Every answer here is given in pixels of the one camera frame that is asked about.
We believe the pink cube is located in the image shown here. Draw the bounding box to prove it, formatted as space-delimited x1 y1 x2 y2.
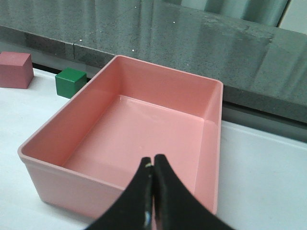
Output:
0 51 34 89

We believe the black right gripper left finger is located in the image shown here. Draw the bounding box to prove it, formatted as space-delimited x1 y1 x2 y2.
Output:
87 157 153 230

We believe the grey stone ledge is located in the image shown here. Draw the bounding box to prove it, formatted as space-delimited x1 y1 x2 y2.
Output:
0 0 307 123

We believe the pink plastic bin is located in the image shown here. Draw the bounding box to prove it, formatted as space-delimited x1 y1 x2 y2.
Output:
18 56 223 219

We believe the grey curtain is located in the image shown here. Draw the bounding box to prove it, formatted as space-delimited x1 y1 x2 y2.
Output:
169 0 307 34

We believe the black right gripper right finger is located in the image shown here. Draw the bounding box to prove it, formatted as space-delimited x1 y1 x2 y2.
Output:
154 154 232 230

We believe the green cube middle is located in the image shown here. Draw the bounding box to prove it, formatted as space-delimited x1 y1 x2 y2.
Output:
55 68 87 99

